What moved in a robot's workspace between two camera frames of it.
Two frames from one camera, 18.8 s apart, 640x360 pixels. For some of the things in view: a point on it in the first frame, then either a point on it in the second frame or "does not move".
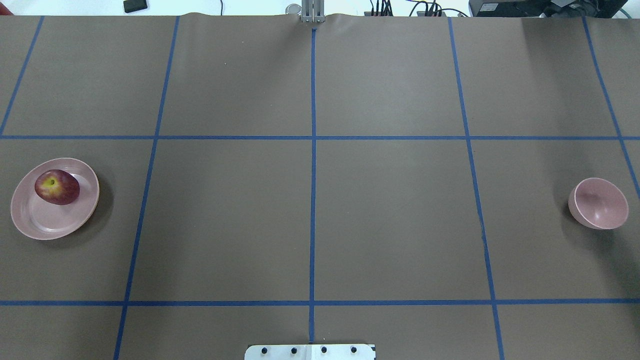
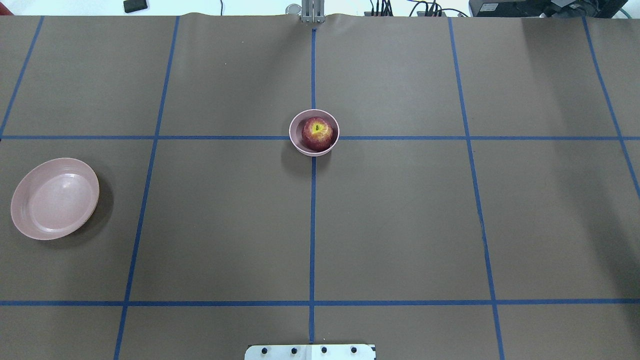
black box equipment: (547, 8) does not move
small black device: (130, 6) does not move
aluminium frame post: (313, 11) does not move
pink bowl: (597, 204) to (295, 129)
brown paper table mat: (396, 180) does not move
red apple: (57, 186) to (317, 134)
